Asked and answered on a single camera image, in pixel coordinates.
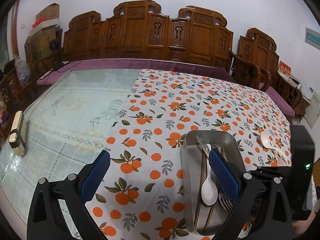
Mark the steel fork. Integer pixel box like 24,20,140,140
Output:
197,136,233,213

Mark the white plastic spoon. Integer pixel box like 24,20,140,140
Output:
201,155,218,206

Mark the metal rectangular tray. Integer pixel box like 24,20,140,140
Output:
180,129,247,236

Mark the white ceramic soup spoon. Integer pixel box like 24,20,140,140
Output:
260,131,287,165

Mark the dark wooden chopstick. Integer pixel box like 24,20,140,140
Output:
203,147,226,231
194,151,206,228

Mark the person's right hand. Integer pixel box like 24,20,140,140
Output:
292,211,319,239

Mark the purple armchair cushion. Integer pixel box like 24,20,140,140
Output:
266,86,295,117

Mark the orange print tablecloth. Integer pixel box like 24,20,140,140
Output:
85,68,317,240

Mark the wooden side table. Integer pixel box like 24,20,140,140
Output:
274,73,311,123

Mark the small wooden block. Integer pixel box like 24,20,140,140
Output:
8,111,27,157

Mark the red gift box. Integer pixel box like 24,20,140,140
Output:
279,61,291,77

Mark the wooden chair at left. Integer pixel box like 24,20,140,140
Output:
1,60,34,118

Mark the purple bench cushion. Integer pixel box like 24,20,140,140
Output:
37,59,234,85

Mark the carved wooden armchair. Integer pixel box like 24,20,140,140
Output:
237,28,304,111

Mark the clear plastic bag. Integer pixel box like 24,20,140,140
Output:
14,54,31,86

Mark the large cardboard box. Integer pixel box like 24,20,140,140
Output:
24,26,56,63

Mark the carved wooden sofa bench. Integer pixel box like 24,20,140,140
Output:
32,0,261,86

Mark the top cardboard box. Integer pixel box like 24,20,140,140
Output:
36,3,60,20

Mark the white wall panel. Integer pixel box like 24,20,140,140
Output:
304,94,320,128

